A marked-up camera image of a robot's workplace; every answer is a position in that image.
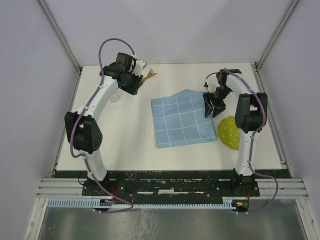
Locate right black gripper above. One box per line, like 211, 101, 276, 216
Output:
202, 85, 232, 118

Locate blue checkered cloth napkin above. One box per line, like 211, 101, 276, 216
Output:
150, 89, 217, 148

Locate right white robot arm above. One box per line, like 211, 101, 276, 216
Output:
203, 68, 268, 196

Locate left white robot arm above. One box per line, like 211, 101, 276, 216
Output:
64, 52, 147, 195

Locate clear plastic cup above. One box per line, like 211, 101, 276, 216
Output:
109, 91, 123, 103

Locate green polka dot plate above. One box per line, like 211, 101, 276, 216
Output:
217, 116, 240, 151

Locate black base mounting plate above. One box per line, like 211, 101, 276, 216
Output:
82, 170, 260, 203

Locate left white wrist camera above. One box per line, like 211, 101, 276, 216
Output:
132, 58, 147, 76

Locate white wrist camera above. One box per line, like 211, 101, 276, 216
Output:
132, 58, 147, 76
203, 81, 211, 93

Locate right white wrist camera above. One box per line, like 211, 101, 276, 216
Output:
203, 81, 211, 93

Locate blue slotted cable duct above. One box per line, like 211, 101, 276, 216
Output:
47, 197, 249, 210

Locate aluminium front rail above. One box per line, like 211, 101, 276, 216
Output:
36, 178, 309, 199

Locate left aluminium frame post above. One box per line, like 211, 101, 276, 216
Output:
36, 0, 82, 73

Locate aluminium frame post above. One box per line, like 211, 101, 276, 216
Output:
36, 0, 82, 73
255, 0, 300, 72

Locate right aluminium frame post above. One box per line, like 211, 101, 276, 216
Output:
255, 0, 300, 72

